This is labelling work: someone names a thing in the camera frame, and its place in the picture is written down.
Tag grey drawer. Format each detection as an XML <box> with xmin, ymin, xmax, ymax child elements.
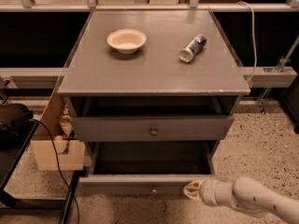
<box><xmin>80</xmin><ymin>141</ymin><xmax>215</xmax><ymax>195</ymax></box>
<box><xmin>73</xmin><ymin>115</ymin><xmax>234</xmax><ymax>142</ymax></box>

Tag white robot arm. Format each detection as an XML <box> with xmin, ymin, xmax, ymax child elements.
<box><xmin>183</xmin><ymin>177</ymin><xmax>299</xmax><ymax>224</ymax></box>

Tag grey wooden drawer cabinet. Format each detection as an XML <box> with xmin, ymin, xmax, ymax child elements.
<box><xmin>57</xmin><ymin>9</ymin><xmax>251</xmax><ymax>147</ymax></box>

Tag grey top drawer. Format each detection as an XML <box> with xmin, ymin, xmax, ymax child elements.
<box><xmin>73</xmin><ymin>115</ymin><xmax>234</xmax><ymax>142</ymax></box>

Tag items inside cardboard box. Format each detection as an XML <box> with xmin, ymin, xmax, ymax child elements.
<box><xmin>54</xmin><ymin>105</ymin><xmax>76</xmax><ymax>141</ymax></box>

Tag silver blue drink can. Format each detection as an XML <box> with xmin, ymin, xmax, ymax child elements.
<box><xmin>179</xmin><ymin>34</ymin><xmax>206</xmax><ymax>63</ymax></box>

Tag cardboard box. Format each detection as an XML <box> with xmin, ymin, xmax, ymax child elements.
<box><xmin>31</xmin><ymin>91</ymin><xmax>85</xmax><ymax>171</ymax></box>

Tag black side table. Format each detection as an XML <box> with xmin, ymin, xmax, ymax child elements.
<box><xmin>0</xmin><ymin>119</ymin><xmax>84</xmax><ymax>224</ymax></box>

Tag dark bag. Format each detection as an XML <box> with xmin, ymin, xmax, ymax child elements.
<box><xmin>0</xmin><ymin>104</ymin><xmax>33</xmax><ymax>151</ymax></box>

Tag black cable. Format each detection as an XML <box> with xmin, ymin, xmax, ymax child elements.
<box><xmin>29</xmin><ymin>119</ymin><xmax>80</xmax><ymax>224</ymax></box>

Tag white cable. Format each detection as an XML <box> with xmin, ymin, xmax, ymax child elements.
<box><xmin>237</xmin><ymin>1</ymin><xmax>258</xmax><ymax>85</ymax></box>

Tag metal railing frame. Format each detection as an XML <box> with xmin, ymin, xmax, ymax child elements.
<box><xmin>0</xmin><ymin>0</ymin><xmax>298</xmax><ymax>89</ymax></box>

